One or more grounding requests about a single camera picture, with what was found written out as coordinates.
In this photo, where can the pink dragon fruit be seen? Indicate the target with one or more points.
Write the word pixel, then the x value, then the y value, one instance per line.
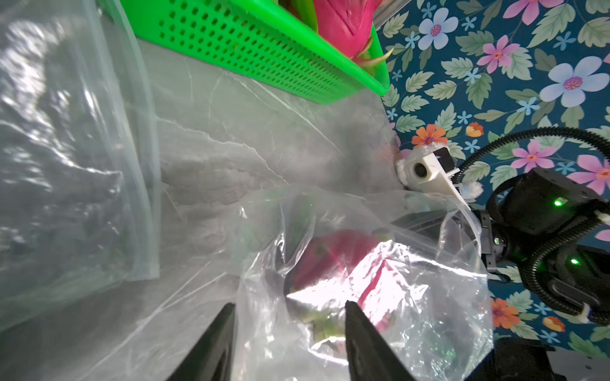
pixel 339 267
pixel 345 24

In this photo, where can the green plastic basket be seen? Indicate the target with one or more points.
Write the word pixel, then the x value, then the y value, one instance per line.
pixel 257 39

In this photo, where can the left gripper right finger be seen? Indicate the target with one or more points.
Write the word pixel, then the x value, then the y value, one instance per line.
pixel 369 356

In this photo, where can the clear zip-top bag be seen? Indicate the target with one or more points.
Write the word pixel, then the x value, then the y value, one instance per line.
pixel 410 261
pixel 80 176

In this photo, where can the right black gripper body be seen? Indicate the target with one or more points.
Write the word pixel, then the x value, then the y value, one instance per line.
pixel 460 234

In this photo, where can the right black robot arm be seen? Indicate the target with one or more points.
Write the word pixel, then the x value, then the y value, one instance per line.
pixel 535 219

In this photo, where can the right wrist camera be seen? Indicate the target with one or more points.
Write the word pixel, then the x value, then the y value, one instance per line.
pixel 429 169

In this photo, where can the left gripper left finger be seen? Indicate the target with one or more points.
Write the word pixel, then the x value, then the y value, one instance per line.
pixel 211 358

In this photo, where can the white teddy bear blue shirt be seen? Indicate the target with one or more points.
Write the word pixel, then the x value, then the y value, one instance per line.
pixel 469 190

